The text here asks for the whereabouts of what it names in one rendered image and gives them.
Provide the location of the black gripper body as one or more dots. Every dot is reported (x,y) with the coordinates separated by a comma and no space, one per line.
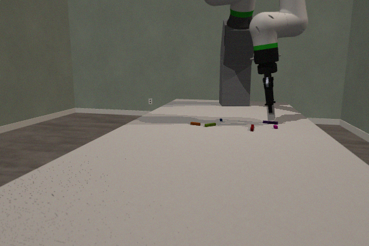
(267,70)

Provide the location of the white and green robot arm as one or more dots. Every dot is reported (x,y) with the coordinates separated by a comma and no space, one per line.
(266,27)

